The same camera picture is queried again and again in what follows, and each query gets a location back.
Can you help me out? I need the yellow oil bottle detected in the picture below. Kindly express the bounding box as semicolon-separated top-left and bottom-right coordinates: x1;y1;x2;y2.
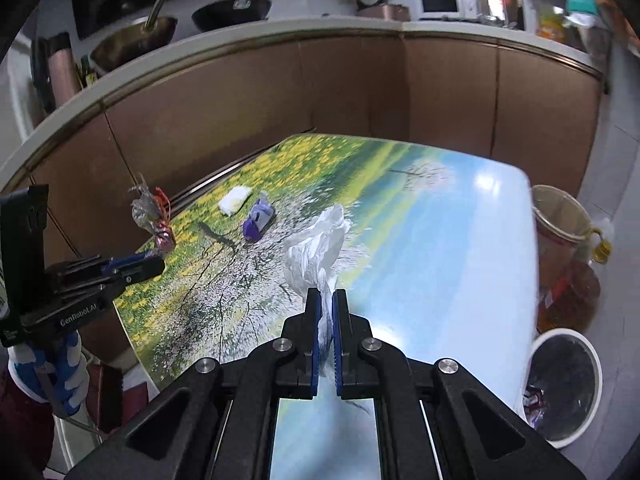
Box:
537;7;569;44

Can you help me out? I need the white microwave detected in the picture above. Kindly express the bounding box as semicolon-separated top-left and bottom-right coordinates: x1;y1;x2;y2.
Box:
419;0;462;15

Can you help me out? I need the small white packet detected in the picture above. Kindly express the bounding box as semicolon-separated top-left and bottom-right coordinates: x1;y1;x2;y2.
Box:
218;186;252;217

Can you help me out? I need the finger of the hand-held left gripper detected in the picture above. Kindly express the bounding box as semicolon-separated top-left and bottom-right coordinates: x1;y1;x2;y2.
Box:
100;252;160;276
107;259;166;288

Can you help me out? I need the white trash bin black liner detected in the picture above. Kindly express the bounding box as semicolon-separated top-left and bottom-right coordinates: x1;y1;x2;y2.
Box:
522;328;604;450

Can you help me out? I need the rose gold thermos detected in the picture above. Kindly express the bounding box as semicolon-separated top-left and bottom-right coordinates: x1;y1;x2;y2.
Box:
47;47;84;107

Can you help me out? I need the clear candy wrapper red twist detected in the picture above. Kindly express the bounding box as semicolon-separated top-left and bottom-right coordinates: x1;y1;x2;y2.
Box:
128;173;177;255

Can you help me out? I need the white tissue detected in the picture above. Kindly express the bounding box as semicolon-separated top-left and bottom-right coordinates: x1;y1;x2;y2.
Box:
283;204;352;378

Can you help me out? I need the black knife block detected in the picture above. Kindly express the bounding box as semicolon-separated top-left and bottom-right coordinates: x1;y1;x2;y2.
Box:
30;32;72;117

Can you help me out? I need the person's left hand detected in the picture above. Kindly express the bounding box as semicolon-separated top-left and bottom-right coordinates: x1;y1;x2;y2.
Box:
7;330;92;418

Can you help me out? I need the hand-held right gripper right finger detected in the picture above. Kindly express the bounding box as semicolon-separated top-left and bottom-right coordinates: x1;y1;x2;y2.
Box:
332;289;587;480

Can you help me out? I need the large cooking oil bottle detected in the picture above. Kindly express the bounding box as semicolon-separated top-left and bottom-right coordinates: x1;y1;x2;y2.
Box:
537;227;614;335

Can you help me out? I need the brass wok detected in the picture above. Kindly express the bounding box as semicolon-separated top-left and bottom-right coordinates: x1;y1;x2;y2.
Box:
90;0;185;75

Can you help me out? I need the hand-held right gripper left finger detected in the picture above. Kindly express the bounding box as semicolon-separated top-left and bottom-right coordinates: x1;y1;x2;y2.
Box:
65;287;323;480

